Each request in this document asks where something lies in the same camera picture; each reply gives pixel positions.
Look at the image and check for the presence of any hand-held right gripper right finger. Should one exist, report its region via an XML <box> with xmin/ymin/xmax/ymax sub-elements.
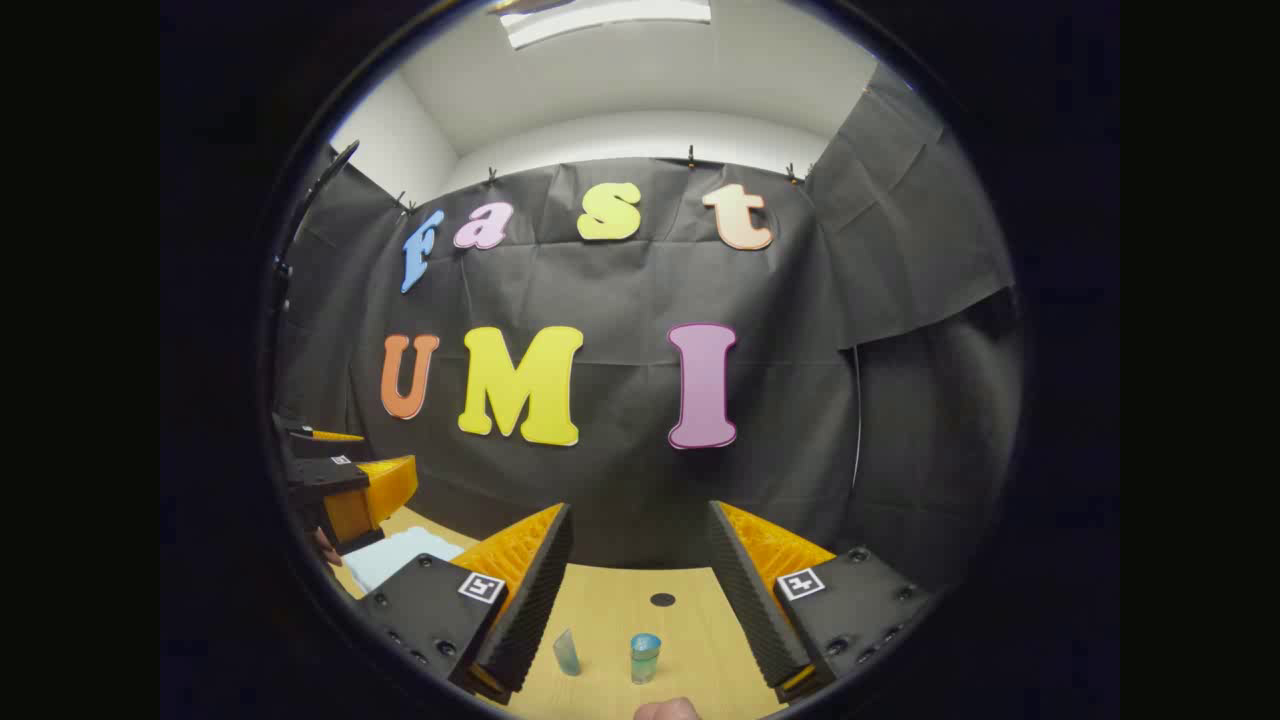
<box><xmin>706</xmin><ymin>500</ymin><xmax>938</xmax><ymax>706</ymax></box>

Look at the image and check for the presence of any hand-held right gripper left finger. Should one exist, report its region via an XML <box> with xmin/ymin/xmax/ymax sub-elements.
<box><xmin>357</xmin><ymin>503</ymin><xmax>576</xmax><ymax>706</ymax></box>

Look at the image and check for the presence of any light blue suitcase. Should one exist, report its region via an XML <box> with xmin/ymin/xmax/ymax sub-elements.
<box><xmin>340</xmin><ymin>527</ymin><xmax>466</xmax><ymax>594</ymax></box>

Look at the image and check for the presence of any black stand pole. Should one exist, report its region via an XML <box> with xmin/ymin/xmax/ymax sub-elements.
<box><xmin>275</xmin><ymin>140</ymin><xmax>361</xmax><ymax>311</ymax></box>

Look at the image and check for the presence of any ceiling light panel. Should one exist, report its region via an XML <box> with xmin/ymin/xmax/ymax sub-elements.
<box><xmin>497</xmin><ymin>0</ymin><xmax>713</xmax><ymax>51</ymax></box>

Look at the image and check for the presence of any thin white cable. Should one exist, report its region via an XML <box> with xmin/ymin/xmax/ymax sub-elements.
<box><xmin>851</xmin><ymin>345</ymin><xmax>864</xmax><ymax>491</ymax></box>

